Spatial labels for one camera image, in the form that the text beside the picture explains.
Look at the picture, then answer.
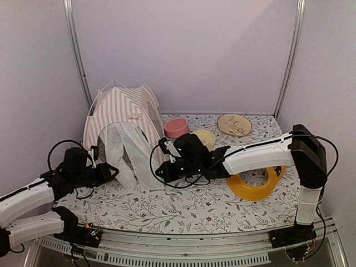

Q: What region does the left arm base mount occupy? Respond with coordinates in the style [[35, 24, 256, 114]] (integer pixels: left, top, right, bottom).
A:
[[53, 223, 102, 248]]

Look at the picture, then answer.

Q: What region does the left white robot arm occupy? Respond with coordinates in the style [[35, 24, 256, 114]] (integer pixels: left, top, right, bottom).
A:
[[1, 147, 119, 256]]

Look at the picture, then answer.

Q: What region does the yellow bowl stand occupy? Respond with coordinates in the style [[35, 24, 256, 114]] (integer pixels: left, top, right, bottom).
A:
[[227, 166, 287, 201]]

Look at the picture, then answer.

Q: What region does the pink striped pet tent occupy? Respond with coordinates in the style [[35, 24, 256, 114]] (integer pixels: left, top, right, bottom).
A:
[[83, 85, 167, 191]]

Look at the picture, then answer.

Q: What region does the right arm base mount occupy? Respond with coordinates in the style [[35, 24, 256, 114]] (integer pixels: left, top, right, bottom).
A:
[[268, 223, 317, 248]]

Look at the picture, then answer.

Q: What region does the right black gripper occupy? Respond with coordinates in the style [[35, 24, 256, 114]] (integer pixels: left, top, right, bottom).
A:
[[155, 160, 200, 184]]

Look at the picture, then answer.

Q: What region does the cream pet bowl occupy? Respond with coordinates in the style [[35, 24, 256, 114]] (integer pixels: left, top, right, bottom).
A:
[[192, 130, 216, 151]]

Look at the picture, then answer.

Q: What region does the pink pet bowl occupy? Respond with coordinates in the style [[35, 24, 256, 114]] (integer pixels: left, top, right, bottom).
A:
[[164, 118, 190, 139]]

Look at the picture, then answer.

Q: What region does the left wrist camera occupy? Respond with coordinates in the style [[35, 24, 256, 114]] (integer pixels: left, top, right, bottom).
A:
[[88, 146, 99, 169]]

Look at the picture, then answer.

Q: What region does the beige bowl behind cushion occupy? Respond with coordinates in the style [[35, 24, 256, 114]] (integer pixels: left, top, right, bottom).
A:
[[217, 114, 252, 137]]

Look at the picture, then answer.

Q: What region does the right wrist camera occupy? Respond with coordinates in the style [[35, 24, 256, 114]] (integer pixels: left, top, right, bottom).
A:
[[159, 137, 181, 163]]

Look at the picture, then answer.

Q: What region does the floral table mat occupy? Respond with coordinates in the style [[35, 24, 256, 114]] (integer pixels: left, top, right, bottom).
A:
[[58, 113, 318, 234]]

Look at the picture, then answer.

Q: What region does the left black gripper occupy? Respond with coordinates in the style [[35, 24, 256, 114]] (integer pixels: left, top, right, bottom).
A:
[[72, 162, 120, 189]]

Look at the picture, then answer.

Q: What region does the right aluminium frame post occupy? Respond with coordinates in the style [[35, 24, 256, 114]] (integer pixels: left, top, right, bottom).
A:
[[273, 0, 306, 120]]

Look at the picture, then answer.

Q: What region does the front aluminium rail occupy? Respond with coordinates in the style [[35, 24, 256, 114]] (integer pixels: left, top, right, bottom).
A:
[[24, 216, 350, 266]]

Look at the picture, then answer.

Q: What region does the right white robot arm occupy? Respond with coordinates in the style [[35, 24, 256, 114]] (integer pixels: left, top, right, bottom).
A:
[[151, 125, 328, 243]]

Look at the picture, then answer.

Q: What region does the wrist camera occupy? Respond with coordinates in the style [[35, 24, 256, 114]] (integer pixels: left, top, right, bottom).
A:
[[88, 146, 99, 169], [159, 137, 181, 163]]

